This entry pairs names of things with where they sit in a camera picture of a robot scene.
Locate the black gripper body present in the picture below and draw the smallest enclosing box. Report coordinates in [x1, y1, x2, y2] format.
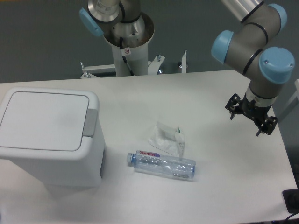
[240, 94, 272, 121]

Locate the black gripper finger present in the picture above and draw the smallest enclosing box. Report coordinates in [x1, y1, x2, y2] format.
[225, 93, 243, 120]
[256, 116, 278, 137]

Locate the white plastic trash can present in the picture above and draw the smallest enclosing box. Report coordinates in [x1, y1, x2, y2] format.
[0, 87, 106, 188]

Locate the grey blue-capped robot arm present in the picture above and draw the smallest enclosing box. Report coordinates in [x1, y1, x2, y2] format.
[79, 0, 295, 135]

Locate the crumpled white plastic wrapper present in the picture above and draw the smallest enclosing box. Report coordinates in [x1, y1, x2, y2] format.
[148, 122, 185, 158]

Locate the black device at table edge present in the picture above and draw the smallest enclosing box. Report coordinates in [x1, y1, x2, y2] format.
[282, 189, 299, 213]

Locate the clear crushed plastic bottle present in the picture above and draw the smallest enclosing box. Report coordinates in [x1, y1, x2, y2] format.
[127, 150, 196, 179]

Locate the white frame at right edge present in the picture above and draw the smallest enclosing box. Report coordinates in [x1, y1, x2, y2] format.
[278, 79, 299, 123]

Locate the white metal base frame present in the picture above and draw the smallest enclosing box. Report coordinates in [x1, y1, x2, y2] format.
[80, 49, 189, 79]

